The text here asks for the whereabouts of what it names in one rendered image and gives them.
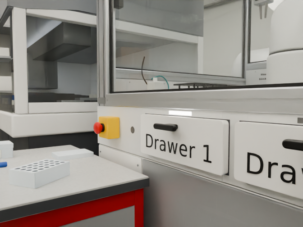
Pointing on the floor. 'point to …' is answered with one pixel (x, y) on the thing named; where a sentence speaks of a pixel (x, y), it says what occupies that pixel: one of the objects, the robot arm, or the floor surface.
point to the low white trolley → (73, 194)
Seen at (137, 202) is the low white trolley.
